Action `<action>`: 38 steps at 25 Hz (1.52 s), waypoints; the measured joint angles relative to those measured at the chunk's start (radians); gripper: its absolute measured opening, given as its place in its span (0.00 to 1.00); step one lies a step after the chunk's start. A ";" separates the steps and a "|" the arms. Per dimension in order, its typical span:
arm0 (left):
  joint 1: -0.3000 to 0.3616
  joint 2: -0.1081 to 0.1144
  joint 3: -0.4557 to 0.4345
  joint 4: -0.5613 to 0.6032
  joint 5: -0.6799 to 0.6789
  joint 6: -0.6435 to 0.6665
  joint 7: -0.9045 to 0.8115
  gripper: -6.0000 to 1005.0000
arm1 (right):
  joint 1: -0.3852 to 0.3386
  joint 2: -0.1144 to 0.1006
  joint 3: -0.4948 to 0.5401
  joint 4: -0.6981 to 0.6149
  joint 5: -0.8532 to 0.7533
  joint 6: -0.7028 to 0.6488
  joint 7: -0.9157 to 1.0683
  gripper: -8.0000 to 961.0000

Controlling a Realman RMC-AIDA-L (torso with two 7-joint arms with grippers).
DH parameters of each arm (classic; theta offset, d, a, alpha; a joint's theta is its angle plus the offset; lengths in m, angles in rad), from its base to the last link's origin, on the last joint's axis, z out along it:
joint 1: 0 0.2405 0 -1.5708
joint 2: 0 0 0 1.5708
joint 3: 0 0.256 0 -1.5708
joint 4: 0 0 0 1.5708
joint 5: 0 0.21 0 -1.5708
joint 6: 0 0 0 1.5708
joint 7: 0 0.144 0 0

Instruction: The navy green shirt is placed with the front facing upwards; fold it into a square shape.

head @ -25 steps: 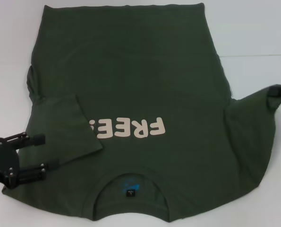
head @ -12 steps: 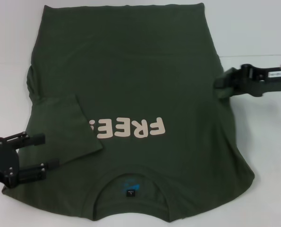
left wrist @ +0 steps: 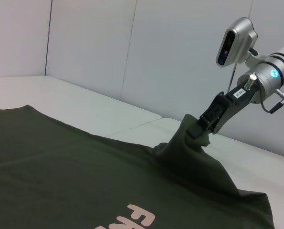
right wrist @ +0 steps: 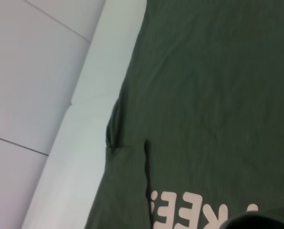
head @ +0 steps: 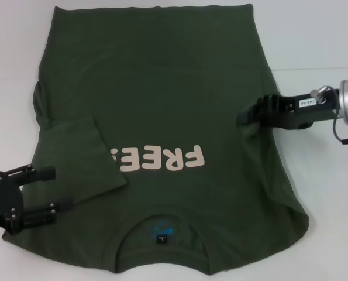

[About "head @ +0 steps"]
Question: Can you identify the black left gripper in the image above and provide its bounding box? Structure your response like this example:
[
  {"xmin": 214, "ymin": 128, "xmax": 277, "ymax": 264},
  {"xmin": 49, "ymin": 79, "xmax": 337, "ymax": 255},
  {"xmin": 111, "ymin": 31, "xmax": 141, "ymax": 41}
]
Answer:
[{"xmin": 0, "ymin": 164, "xmax": 75, "ymax": 235}]

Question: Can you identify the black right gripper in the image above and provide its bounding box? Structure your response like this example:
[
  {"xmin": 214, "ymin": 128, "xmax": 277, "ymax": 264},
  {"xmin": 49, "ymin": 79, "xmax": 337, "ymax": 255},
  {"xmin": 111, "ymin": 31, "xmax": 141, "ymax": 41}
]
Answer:
[{"xmin": 237, "ymin": 87, "xmax": 343, "ymax": 130}]

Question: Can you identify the dark green FREE t-shirt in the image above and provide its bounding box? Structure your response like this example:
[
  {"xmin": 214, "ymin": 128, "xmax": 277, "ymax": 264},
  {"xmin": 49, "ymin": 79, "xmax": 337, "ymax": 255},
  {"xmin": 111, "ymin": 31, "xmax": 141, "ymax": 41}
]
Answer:
[{"xmin": 2, "ymin": 2, "xmax": 311, "ymax": 266}]

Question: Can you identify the right wrist cable with plug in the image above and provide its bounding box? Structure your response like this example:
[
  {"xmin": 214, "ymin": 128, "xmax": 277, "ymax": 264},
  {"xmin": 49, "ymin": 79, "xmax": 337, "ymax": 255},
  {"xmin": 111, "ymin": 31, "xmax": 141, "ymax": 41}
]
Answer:
[{"xmin": 309, "ymin": 85, "xmax": 348, "ymax": 146}]

